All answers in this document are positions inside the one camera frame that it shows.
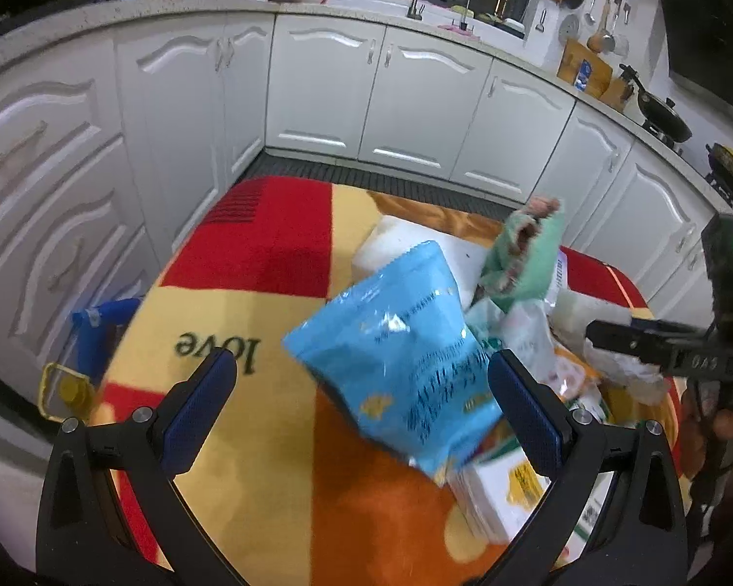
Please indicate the right hand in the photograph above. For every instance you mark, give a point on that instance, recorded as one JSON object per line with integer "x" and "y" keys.
{"x": 693, "y": 437}

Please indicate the wooden cutting board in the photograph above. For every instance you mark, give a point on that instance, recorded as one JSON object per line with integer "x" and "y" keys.
{"x": 584, "y": 70}

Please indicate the white kitchen cabinets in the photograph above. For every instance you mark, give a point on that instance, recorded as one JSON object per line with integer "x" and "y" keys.
{"x": 122, "y": 123}

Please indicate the blue snack bag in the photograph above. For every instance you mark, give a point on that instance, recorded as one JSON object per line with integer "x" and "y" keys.
{"x": 395, "y": 355}

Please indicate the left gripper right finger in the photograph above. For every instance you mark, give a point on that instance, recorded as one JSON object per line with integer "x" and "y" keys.
{"x": 640, "y": 535}

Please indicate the crumpled white wrapper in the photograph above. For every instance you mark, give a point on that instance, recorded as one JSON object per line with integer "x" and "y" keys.
{"x": 531, "y": 330}

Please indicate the orange patterned snack packet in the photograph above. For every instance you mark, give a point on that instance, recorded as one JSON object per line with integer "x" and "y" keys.
{"x": 571, "y": 377}

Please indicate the black frying pan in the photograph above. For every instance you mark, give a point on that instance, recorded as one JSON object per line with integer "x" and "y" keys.
{"x": 660, "y": 117}

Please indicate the white foam block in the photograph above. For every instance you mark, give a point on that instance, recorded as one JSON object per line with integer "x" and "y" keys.
{"x": 392, "y": 236}

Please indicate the yellow oil bottle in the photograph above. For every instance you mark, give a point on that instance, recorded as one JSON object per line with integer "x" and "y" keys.
{"x": 65, "y": 393}

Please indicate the red yellow patterned blanket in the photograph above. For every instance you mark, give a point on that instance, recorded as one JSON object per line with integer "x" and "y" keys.
{"x": 284, "y": 486}

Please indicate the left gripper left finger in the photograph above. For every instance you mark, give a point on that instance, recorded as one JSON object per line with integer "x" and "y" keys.
{"x": 83, "y": 536}

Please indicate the yellow black pot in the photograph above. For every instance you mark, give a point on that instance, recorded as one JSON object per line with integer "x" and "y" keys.
{"x": 721, "y": 170}

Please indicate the dark floor mat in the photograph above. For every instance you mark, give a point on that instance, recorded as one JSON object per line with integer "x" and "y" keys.
{"x": 270, "y": 165}

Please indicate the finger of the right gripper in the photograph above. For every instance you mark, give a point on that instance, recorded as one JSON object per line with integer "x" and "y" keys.
{"x": 651, "y": 341}

